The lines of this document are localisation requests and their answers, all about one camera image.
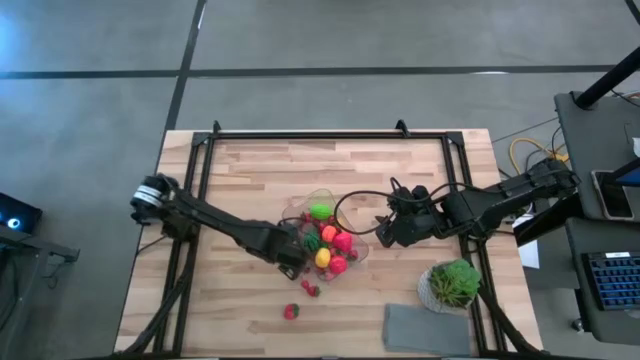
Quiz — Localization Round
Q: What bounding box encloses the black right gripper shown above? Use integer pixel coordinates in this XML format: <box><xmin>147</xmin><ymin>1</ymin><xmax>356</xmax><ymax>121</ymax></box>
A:
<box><xmin>375</xmin><ymin>185</ymin><xmax>447</xmax><ymax>250</ymax></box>

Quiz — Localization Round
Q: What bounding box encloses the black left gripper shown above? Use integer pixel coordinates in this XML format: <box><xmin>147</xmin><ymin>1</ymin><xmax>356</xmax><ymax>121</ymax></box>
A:
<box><xmin>249</xmin><ymin>224</ymin><xmax>309</xmax><ymax>282</ymax></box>

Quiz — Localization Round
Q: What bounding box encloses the red toy pepper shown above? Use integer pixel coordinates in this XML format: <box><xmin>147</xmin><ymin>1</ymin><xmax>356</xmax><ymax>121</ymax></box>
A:
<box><xmin>333</xmin><ymin>231</ymin><xmax>354</xmax><ymax>253</ymax></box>

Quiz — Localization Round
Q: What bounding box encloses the clear plastic container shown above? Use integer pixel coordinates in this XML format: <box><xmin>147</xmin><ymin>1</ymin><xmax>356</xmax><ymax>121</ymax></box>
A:
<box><xmin>281</xmin><ymin>188</ymin><xmax>372</xmax><ymax>283</ymax></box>

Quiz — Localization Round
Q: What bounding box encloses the green succulent in white pot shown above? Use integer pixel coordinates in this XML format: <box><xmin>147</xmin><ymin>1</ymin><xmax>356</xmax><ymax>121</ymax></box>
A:
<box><xmin>417</xmin><ymin>258</ymin><xmax>483</xmax><ymax>315</ymax></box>

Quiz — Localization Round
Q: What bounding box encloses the grey folded cloth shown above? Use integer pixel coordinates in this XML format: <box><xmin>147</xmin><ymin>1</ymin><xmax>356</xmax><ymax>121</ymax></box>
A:
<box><xmin>382</xmin><ymin>302</ymin><xmax>474</xmax><ymax>357</ymax></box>

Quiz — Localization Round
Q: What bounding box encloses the white paper sheet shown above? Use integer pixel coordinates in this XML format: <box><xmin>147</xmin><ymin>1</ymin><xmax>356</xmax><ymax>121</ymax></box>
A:
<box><xmin>517</xmin><ymin>239</ymin><xmax>542</xmax><ymax>271</ymax></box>

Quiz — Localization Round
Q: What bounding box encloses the black metal beam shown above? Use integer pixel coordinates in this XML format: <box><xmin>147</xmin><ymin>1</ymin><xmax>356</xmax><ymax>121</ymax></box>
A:
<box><xmin>514</xmin><ymin>194</ymin><xmax>581</xmax><ymax>247</ymax></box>

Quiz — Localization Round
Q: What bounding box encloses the grey keyboard desk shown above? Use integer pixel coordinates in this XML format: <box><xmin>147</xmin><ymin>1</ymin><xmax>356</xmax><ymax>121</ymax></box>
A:
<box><xmin>564</xmin><ymin>217</ymin><xmax>640</xmax><ymax>347</ymax></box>

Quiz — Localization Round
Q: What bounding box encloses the grey side desk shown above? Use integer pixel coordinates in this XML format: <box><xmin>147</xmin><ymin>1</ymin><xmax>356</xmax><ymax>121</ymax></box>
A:
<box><xmin>553</xmin><ymin>91</ymin><xmax>640</xmax><ymax>224</ymax></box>

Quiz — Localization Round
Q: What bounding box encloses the black smartphone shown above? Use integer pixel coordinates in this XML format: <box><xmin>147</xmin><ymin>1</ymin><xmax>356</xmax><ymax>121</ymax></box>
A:
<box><xmin>590</xmin><ymin>168</ymin><xmax>635</xmax><ymax>221</ymax></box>

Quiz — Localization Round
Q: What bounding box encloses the backlit black keyboard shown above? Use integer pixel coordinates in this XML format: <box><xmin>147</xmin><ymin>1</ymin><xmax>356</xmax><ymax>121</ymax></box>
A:
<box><xmin>582</xmin><ymin>249</ymin><xmax>640</xmax><ymax>312</ymax></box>

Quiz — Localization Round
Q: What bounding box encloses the black metal pole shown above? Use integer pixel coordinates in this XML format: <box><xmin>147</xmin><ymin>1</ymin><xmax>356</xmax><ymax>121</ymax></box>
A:
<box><xmin>573</xmin><ymin>44</ymin><xmax>640</xmax><ymax>110</ymax></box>

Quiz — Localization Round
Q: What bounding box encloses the black box with status light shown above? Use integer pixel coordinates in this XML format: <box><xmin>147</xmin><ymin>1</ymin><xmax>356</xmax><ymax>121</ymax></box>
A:
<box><xmin>0</xmin><ymin>192</ymin><xmax>45</xmax><ymax>236</ymax></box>

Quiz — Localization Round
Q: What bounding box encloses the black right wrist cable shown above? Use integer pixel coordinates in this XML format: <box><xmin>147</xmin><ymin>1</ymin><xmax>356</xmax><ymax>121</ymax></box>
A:
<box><xmin>332</xmin><ymin>177</ymin><xmax>501</xmax><ymax>237</ymax></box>

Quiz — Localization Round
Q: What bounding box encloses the black aluminium rig frame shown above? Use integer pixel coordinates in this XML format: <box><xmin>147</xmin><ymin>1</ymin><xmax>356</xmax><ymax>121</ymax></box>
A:
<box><xmin>112</xmin><ymin>119</ymin><xmax>546</xmax><ymax>360</ymax></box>

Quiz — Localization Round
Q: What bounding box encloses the yellow extension cable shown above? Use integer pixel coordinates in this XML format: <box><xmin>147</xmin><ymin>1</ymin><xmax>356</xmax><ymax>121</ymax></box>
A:
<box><xmin>508</xmin><ymin>137</ymin><xmax>571</xmax><ymax>174</ymax></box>

